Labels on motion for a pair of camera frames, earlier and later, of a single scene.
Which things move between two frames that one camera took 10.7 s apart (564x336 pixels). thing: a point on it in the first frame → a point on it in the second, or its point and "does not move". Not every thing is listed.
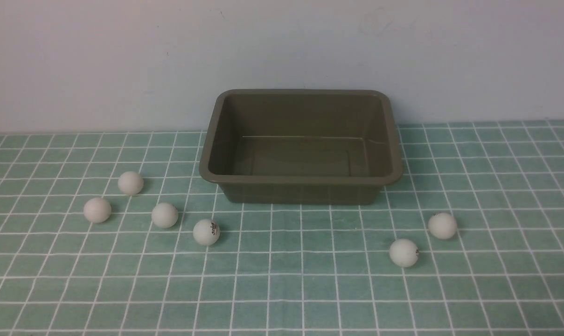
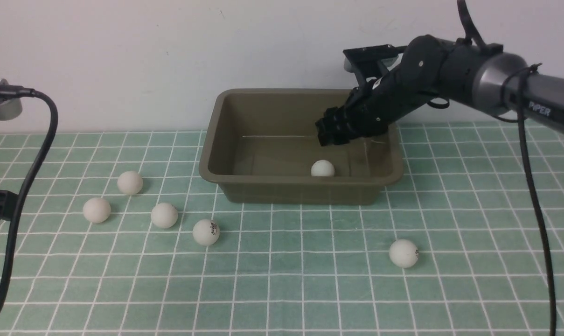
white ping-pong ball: (164, 215) does not move
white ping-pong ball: (442, 226) → (322, 168)
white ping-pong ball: (403, 253) does not move
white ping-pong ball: (97, 210) does not move
